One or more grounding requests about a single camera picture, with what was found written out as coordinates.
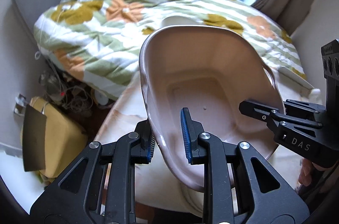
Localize pink square handled bowl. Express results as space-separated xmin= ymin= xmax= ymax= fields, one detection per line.
xmin=139 ymin=25 xmax=284 ymax=191

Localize white ribbed small bowl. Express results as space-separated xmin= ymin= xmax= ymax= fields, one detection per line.
xmin=161 ymin=15 xmax=199 ymax=28

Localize person's right hand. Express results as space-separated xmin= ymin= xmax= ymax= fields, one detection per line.
xmin=298 ymin=158 xmax=326 ymax=187

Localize floral green striped duvet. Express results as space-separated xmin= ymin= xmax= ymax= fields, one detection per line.
xmin=33 ymin=0 xmax=305 ymax=100

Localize tangled cables on floor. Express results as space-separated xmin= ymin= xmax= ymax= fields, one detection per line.
xmin=34 ymin=51 xmax=117 ymax=118

